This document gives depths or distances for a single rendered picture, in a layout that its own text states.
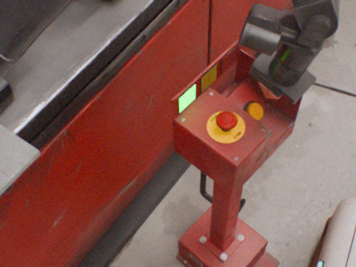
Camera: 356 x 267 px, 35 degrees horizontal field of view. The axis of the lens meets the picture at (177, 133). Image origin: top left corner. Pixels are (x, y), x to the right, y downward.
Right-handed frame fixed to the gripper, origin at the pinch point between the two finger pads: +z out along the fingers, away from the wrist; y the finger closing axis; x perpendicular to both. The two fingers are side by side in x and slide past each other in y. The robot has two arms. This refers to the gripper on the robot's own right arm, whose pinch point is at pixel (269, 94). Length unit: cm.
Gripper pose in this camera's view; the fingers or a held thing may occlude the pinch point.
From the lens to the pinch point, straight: 108.9
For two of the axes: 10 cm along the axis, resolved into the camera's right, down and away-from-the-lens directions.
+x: -6.6, 6.5, -3.7
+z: -1.5, 3.7, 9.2
